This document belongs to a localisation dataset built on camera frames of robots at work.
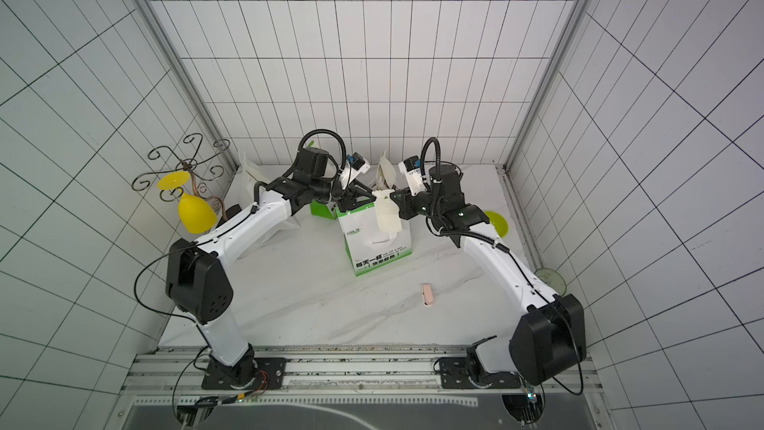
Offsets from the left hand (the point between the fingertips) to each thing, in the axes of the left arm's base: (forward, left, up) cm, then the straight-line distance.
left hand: (368, 199), depth 80 cm
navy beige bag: (+10, -3, -4) cm, 11 cm away
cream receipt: (-4, -5, -1) cm, 7 cm away
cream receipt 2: (+16, -6, -5) cm, 18 cm away
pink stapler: (-19, -17, -20) cm, 33 cm away
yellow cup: (-5, +47, -2) cm, 47 cm away
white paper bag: (+10, +36, -1) cm, 38 cm away
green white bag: (-6, +2, -5) cm, 8 cm away
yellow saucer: (-1, +50, +8) cm, 50 cm away
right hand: (+1, -8, +3) cm, 8 cm away
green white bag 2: (+9, +16, -18) cm, 25 cm away
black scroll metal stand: (+11, +50, +8) cm, 52 cm away
